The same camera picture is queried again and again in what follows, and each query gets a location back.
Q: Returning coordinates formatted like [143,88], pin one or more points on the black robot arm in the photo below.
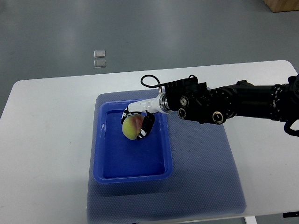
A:
[193,101]

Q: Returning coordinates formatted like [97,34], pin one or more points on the white table leg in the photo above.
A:
[250,220]

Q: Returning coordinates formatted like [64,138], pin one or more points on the green red peach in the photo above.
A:
[132,125]

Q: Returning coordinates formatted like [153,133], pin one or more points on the upper metal floor plate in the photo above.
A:
[99,54]

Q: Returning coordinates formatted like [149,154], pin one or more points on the blue plastic tray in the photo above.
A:
[120,160]

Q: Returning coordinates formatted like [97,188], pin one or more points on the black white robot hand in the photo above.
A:
[147,108]

